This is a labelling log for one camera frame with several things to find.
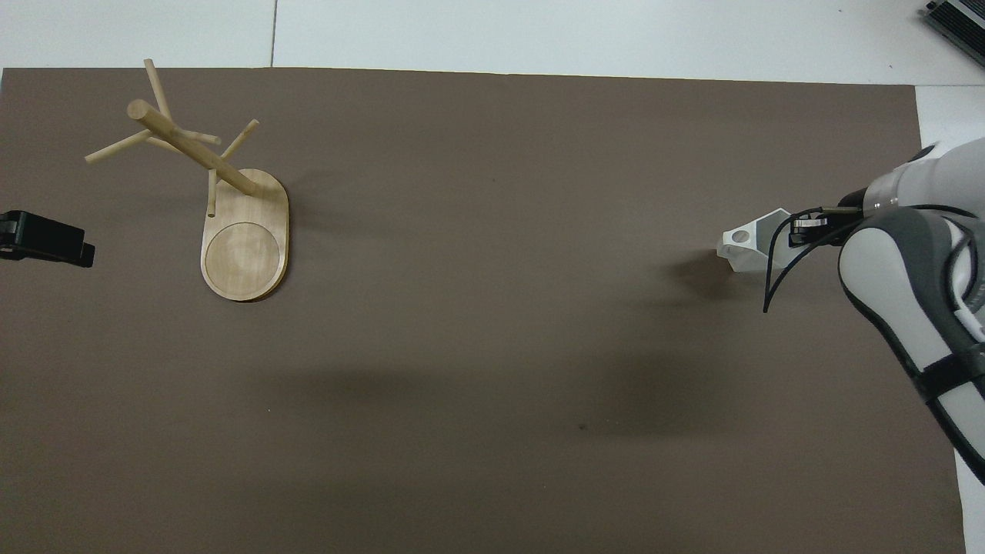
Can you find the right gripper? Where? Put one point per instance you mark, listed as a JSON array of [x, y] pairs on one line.
[[846, 218]]

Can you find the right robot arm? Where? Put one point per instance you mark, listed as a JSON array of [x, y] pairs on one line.
[[908, 277]]

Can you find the grey ribbed device box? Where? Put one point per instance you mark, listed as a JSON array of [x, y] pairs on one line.
[[960, 18]]

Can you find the wooden cup rack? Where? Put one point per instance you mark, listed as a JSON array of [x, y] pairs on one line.
[[245, 258]]

